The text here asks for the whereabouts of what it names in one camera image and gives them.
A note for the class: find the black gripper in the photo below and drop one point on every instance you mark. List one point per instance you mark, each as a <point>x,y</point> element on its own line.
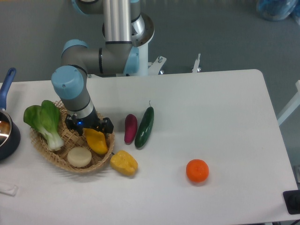
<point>92,121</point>

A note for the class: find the yellow mango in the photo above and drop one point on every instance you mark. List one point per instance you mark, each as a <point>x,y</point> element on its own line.
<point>96,141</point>

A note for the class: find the yellow bell pepper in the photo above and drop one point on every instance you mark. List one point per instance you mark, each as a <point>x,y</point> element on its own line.
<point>124,163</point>

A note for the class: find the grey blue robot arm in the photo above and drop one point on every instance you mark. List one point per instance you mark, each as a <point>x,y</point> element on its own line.
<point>70,79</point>

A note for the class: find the woven wicker basket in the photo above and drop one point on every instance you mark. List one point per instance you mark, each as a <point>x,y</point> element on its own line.
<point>71,140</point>

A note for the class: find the round cream white cake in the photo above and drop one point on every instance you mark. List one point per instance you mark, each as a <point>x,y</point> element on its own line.
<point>79,157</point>

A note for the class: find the purple sweet potato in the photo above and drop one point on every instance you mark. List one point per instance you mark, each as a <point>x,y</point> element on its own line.
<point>130,128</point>

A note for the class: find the green bok choy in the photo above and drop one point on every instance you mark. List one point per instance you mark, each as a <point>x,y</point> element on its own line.
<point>45,119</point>

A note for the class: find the dark green cucumber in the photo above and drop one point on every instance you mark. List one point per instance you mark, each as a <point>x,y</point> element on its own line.
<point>145,128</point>

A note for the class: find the dark blue saucepan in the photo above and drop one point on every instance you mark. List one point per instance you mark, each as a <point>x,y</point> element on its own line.
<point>9,132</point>

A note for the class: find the clear plastic piece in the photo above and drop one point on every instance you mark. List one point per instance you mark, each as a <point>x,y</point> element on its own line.
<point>8,189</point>

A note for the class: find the orange mandarin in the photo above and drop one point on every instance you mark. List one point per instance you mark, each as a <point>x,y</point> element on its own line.
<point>197,170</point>

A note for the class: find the blue plastic bag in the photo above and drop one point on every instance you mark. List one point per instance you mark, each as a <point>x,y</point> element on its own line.
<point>275,10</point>

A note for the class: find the black device at table corner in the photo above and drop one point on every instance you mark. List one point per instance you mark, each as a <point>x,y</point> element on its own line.
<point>292,201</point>

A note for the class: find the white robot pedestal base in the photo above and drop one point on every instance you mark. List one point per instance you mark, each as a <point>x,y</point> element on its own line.
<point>144,51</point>

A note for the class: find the white frame at right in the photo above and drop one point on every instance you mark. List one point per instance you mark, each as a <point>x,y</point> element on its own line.
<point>290,107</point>

